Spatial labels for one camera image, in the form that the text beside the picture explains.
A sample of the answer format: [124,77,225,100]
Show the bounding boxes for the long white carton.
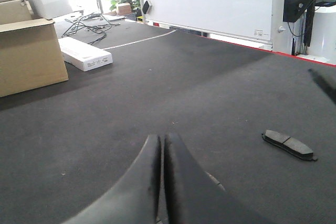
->
[58,37,113,72]

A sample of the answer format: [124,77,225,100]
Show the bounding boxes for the dark brake pad edge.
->
[261,130,318,162]

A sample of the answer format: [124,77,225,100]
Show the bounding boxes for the white whiteboard panel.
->
[144,0,284,45]

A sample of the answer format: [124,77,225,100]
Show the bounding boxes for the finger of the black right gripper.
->
[308,69,335,103]

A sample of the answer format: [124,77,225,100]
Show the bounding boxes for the small brown box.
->
[116,3,132,16]

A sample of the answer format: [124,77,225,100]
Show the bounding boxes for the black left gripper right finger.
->
[164,133,271,223]

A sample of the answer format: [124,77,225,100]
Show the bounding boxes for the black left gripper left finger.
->
[65,135,161,223]

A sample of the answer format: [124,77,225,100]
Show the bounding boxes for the stacked cardboard box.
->
[1,0,32,25]

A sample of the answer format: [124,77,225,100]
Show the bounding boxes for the black whiteboard eraser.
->
[142,0,152,15]

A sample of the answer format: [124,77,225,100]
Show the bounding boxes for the white box on cartons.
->
[26,0,73,19]

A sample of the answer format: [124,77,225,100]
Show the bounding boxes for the tangled black cables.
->
[60,11,121,46]

